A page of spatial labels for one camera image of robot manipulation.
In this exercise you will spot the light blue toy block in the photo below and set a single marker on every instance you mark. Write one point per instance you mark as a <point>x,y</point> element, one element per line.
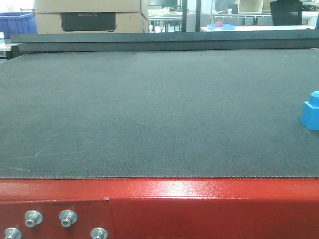
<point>310,115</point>

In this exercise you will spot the dark grey conveyor belt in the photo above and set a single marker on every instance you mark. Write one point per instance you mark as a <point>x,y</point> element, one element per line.
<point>232,113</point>

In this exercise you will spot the white background table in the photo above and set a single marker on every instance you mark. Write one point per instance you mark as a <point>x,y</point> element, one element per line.
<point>227,27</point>

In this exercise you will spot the lower cardboard box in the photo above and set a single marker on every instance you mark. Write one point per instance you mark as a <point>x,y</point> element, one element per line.
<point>89,22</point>

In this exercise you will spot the cardboard box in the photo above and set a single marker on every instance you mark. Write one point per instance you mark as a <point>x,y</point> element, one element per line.
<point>55,6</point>
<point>89,22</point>

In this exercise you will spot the pink tape roll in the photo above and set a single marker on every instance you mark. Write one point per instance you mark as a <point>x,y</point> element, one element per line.
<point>219,23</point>

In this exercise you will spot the white metal shelf rack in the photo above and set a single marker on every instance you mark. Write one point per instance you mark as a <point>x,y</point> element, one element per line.
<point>254,19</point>

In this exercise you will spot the upper cardboard box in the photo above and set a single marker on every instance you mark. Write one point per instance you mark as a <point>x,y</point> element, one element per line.
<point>55,6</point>

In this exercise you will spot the black office chair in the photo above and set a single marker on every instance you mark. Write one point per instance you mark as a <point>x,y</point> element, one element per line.
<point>286,12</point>

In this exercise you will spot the blue plastic crate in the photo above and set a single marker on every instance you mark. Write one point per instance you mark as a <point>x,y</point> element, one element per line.
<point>17,23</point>

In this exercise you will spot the black vertical post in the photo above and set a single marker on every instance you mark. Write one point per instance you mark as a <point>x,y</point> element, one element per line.
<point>184,15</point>

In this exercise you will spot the silver frame bolt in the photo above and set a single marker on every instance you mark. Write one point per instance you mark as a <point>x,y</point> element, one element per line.
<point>33,218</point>
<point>67,218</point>
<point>12,233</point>
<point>99,233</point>

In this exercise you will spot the red conveyor frame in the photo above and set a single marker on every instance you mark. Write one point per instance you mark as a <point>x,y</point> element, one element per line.
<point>164,208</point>

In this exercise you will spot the grey conveyor back rail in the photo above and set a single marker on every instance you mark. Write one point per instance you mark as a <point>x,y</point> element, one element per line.
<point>180,41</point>

